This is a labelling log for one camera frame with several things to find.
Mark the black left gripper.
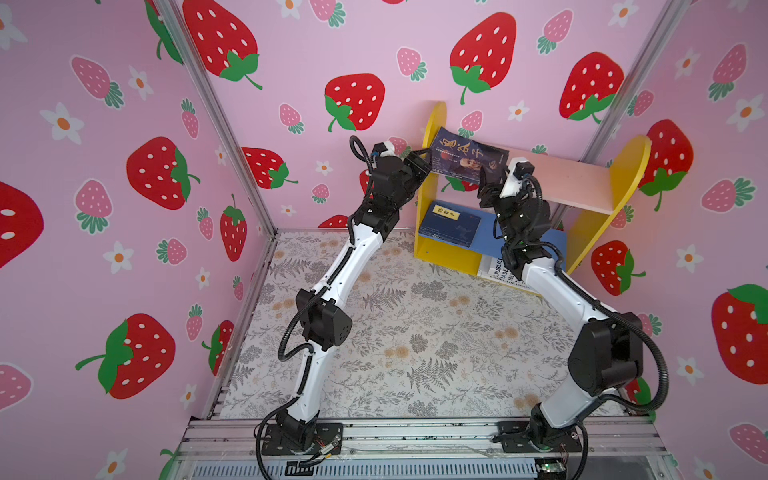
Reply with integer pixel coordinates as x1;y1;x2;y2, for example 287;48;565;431
388;148;428;217

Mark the dark book orange calligraphy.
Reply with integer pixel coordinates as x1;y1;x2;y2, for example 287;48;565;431
430;128;509;185

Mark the navy book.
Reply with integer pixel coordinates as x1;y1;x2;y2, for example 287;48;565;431
419;201;482;248

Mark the white book black spanish text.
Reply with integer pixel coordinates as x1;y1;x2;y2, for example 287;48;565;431
477;255;532;292

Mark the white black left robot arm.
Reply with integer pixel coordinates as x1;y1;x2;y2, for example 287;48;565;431
255;149;431;458

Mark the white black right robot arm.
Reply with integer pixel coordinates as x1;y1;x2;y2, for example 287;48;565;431
477;162;670;451

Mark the yellow pink blue bookshelf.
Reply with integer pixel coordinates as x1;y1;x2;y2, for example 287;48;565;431
413;101;653;300

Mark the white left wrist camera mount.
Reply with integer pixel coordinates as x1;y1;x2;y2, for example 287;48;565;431
371;141;400;161

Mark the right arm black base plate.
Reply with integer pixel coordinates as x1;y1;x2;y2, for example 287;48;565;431
491;421;583;454

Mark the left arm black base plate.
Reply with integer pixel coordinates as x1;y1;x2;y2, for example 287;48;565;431
259;422;344;456

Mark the aluminium front rail frame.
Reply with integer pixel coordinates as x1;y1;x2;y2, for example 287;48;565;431
169;417;683;479

